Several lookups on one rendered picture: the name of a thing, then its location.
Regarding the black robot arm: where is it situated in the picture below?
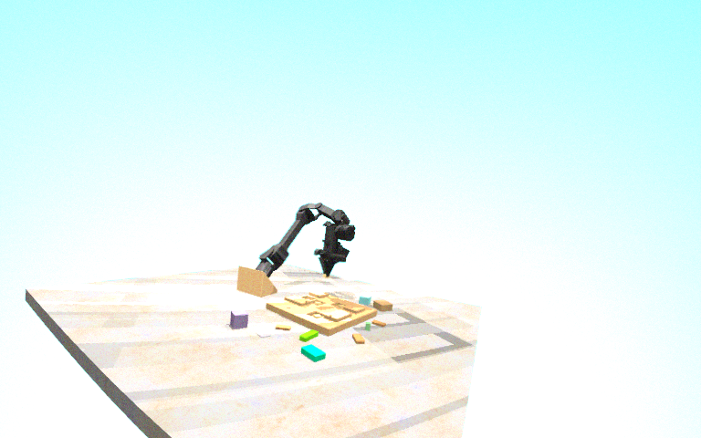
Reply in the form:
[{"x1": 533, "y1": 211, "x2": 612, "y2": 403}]
[{"x1": 256, "y1": 203, "x2": 356, "y2": 278}]

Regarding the turquoise rectangular block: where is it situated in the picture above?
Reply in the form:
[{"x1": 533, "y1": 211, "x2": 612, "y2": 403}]
[{"x1": 301, "y1": 344, "x2": 326, "y2": 361}]

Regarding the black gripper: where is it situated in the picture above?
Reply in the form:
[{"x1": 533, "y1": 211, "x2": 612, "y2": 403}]
[{"x1": 314, "y1": 237, "x2": 346, "y2": 277}]

